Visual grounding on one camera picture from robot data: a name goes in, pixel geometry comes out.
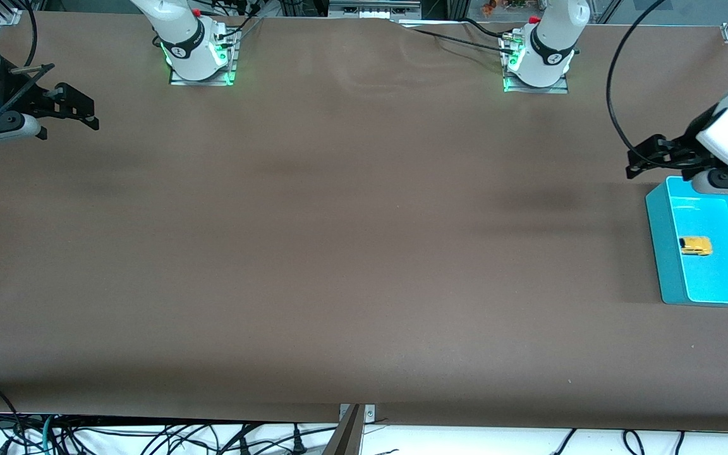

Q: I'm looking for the yellow beetle toy car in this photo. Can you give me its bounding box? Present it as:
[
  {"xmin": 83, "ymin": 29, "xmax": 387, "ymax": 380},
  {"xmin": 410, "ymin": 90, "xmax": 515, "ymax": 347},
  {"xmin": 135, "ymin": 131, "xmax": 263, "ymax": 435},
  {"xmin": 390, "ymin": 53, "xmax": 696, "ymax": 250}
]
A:
[{"xmin": 679, "ymin": 236, "xmax": 713, "ymax": 257}]

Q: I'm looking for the teal plastic storage bin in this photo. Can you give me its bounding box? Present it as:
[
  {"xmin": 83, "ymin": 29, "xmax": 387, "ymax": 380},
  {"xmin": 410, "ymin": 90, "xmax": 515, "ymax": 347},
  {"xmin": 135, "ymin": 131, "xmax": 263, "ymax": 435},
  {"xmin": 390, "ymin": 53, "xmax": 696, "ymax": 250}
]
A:
[{"xmin": 645, "ymin": 176, "xmax": 728, "ymax": 308}]

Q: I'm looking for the dark table leg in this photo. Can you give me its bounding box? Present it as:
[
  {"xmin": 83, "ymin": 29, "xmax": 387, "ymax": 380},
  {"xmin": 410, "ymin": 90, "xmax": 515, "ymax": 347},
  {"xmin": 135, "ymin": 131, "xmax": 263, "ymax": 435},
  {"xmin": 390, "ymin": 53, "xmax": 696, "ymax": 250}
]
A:
[{"xmin": 321, "ymin": 404, "xmax": 365, "ymax": 455}]

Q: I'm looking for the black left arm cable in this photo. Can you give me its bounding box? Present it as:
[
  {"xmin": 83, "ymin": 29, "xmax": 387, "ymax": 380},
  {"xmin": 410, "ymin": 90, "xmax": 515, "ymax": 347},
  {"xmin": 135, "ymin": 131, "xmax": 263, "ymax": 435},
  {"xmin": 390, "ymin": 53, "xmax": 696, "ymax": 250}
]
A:
[{"xmin": 607, "ymin": 0, "xmax": 668, "ymax": 166}]

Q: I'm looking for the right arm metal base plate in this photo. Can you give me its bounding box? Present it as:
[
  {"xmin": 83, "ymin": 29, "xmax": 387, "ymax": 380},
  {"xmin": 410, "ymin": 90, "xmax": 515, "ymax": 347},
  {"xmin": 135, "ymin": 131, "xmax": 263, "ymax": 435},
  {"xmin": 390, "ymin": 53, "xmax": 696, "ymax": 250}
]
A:
[{"xmin": 168, "ymin": 28, "xmax": 239, "ymax": 87}]

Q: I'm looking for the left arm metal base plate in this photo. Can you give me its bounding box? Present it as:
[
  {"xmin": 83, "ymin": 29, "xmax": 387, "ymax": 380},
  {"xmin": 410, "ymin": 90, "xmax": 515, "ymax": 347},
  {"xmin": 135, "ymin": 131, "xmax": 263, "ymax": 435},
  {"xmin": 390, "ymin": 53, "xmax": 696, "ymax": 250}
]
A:
[{"xmin": 502, "ymin": 35, "xmax": 570, "ymax": 95}]

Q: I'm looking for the black table cable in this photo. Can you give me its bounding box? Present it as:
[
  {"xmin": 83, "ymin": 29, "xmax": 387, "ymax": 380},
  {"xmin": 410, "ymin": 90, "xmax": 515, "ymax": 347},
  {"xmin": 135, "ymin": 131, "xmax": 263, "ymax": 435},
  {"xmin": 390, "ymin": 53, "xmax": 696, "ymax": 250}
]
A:
[
  {"xmin": 462, "ymin": 17, "xmax": 509, "ymax": 40},
  {"xmin": 402, "ymin": 24, "xmax": 518, "ymax": 58}
]

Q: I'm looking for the aluminium frame rail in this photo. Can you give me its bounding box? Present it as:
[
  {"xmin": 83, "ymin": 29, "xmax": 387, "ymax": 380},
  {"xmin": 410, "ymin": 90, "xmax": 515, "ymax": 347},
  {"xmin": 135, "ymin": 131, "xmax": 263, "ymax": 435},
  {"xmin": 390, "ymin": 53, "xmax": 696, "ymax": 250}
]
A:
[{"xmin": 328, "ymin": 0, "xmax": 423, "ymax": 20}]

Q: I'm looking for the small metal table bracket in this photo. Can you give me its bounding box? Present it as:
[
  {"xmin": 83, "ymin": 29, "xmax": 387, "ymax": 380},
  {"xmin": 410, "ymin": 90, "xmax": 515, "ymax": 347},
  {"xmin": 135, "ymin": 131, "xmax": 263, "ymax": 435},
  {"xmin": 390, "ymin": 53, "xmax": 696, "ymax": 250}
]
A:
[{"xmin": 339, "ymin": 403, "xmax": 376, "ymax": 423}]

